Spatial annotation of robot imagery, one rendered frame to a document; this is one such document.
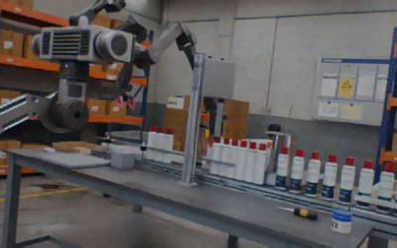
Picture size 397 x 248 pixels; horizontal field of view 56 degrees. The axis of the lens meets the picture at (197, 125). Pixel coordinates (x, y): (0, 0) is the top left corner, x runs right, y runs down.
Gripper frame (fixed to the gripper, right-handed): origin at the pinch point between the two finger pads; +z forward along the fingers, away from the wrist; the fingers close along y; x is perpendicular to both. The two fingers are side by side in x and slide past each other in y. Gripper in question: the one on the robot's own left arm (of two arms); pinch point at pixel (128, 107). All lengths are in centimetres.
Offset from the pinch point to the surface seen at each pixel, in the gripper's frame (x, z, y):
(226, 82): -70, 32, -8
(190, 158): -36, 57, -16
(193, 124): -47, 43, -16
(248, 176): -53, 78, -1
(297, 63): -20, -118, 439
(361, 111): -61, 9, 426
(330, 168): -90, 93, -1
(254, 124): 103, -74, 442
